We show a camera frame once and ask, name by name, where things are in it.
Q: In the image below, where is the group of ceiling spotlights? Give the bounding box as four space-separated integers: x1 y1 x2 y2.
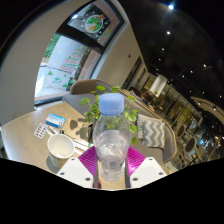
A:
159 2 224 111

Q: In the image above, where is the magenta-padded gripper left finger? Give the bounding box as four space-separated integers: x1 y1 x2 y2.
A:
56 145 99 190

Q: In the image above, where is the window with wreath decal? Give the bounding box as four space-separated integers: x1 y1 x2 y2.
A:
66 1 126 48

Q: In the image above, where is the white printed paper cup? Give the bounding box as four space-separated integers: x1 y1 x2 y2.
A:
46 133 76 169

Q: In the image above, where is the green potted plant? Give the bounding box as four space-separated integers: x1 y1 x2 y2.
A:
78 85 141 145

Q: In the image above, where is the group of round-backed chairs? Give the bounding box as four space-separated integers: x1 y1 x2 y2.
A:
173 116 221 164

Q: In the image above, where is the blue and white box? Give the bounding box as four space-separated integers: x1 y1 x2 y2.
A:
45 113 67 129

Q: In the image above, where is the white teal-capped marker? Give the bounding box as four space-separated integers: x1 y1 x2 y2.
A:
71 138 90 150

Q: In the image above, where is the pill blister pack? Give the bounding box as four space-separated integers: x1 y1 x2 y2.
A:
33 122 50 139

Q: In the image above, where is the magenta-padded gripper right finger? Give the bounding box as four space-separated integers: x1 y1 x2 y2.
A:
125 146 169 190

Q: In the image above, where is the person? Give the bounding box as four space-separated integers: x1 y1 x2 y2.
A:
140 90 158 108

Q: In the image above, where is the window with tree decal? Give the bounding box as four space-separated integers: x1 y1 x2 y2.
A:
34 33 101 101

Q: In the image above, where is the clear blue-capped water bottle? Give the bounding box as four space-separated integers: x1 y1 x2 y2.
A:
92 92 132 183

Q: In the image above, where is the grey curved sofa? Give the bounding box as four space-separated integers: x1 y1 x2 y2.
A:
62 78 178 164

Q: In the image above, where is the grey chevron pillow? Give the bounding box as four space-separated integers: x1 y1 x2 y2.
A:
136 113 166 149

